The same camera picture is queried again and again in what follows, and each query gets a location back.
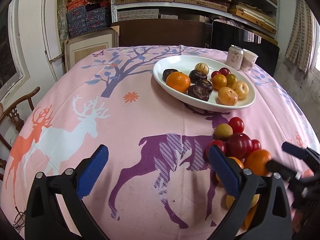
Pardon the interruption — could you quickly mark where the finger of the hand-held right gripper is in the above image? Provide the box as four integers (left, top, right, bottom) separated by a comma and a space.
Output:
281, 141, 309, 159
266, 159, 302, 182

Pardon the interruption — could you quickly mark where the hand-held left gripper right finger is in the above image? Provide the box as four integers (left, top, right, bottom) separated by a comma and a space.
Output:
209, 145, 293, 240

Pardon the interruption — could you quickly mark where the pale drink can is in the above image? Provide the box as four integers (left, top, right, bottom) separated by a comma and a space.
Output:
227, 45, 244, 71

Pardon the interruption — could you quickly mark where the white oval plate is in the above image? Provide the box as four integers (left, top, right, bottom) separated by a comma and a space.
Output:
153, 56, 256, 113

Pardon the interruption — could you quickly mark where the wooden picture frame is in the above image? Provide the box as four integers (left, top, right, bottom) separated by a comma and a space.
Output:
64, 27, 119, 72

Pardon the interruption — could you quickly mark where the small tan pepino melon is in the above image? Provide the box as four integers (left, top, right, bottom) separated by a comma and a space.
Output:
195, 63, 209, 75

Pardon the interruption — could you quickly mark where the beige checked curtain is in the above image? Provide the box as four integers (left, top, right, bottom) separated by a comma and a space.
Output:
285, 0, 317, 73

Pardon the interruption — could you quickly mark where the white framed window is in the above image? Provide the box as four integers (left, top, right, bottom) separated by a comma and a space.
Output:
0, 0, 32, 100

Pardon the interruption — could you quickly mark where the tan-green pepino melon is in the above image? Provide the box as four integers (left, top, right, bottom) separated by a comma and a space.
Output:
214, 123, 234, 141

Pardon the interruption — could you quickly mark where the stack of blue patterned boxes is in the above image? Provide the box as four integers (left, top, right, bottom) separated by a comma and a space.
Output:
66, 0, 112, 38

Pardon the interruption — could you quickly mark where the white board panel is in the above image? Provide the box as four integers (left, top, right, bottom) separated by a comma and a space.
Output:
41, 0, 63, 80

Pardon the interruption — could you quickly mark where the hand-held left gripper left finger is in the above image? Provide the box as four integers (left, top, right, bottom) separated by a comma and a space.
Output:
24, 144, 109, 240

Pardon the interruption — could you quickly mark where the brown wooden chair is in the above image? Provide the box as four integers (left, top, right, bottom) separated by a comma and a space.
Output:
0, 87, 41, 180

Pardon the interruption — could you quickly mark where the orange mandarin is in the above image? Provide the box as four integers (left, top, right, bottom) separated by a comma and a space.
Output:
166, 71, 191, 93

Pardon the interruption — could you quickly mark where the dark brown wooden board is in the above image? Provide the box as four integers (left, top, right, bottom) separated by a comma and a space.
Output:
111, 20, 213, 48

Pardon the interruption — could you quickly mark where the dark purple passion fruit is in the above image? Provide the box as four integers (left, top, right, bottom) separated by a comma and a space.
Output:
195, 79, 214, 92
187, 85, 210, 102
189, 70, 208, 83
162, 69, 179, 82

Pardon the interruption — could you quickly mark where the grey marble slab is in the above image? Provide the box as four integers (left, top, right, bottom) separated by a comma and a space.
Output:
56, 0, 69, 43

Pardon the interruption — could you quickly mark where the white metal shelf rack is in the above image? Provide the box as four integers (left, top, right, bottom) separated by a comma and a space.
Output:
110, 0, 280, 40

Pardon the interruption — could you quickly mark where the yellow-green small citrus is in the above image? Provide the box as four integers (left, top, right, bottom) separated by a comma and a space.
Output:
226, 73, 238, 88

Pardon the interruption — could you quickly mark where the large yellow pepino melon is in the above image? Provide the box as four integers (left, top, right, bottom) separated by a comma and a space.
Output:
217, 86, 238, 106

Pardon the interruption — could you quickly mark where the large black screen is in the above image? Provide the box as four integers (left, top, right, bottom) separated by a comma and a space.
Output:
210, 20, 280, 77

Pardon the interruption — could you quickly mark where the large orange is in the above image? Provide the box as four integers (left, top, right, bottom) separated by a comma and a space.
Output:
243, 149, 272, 177

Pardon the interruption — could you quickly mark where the pink printed tablecloth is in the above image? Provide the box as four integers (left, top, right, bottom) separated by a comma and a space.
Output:
0, 44, 320, 240

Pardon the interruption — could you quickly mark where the white paper cup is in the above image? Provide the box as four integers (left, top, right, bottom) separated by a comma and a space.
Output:
240, 49, 258, 73

